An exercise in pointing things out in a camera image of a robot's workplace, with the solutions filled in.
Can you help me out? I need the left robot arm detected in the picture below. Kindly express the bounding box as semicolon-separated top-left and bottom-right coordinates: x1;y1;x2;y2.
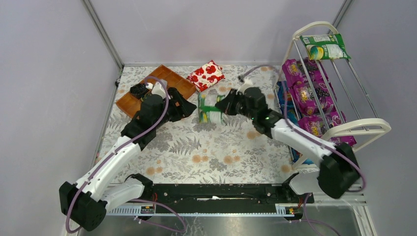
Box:
59;88;197;233

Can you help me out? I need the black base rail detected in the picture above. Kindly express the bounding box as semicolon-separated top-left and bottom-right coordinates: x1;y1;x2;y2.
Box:
127;174;314;214

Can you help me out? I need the purple candy bag front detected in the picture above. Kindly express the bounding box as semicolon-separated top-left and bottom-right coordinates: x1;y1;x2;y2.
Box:
290;81;336;116

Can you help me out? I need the purple candy bag carried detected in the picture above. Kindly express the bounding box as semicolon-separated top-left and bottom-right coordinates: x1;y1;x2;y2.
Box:
282;58;328;87

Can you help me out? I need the red floral folded cloth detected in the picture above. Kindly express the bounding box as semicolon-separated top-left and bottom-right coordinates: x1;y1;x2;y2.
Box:
186;60;225;92

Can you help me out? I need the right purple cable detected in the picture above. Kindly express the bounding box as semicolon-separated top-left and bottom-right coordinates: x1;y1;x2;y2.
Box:
238;64;367;193

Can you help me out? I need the purple candy bag top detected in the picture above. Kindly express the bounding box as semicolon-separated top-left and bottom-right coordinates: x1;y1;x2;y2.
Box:
298;112;357;146

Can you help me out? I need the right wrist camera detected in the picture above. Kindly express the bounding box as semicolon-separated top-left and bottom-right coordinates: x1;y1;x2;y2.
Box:
236;78;254;94

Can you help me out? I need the upper blue candy bag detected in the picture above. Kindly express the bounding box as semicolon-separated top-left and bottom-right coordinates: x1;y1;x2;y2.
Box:
277;81;294;111

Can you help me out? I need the green candy bag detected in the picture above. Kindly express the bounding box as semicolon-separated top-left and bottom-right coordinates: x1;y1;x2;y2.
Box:
299;33;351;60
198;94;226;125

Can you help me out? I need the lower blue candy bag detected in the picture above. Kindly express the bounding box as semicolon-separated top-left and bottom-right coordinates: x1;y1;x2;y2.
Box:
286;105;314;165

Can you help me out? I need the blue candy bag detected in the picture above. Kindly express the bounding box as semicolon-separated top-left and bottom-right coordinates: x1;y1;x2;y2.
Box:
286;105;314;165
277;81;294;111

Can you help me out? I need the white metal shelf rack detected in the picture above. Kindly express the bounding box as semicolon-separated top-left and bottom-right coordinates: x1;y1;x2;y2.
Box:
273;21;391;164

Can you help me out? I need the purple cable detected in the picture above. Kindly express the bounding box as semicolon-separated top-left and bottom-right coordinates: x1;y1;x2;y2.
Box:
65;76;171;234
238;64;367;193

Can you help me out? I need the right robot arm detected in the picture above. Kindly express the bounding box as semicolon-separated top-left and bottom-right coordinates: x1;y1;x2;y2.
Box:
215;87;361;199

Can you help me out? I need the purple candy bag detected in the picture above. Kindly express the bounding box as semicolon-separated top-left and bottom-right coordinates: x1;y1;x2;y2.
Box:
290;81;336;116
298;112;357;146

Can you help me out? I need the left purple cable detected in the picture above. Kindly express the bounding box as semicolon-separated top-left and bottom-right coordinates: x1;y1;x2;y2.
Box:
65;76;171;234

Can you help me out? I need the black rolled cloth left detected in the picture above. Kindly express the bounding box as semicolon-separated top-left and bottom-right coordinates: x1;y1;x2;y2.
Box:
129;83;149;100

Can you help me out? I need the wooden compartment tray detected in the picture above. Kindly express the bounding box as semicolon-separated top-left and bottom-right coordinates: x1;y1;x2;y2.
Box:
116;65;196;118

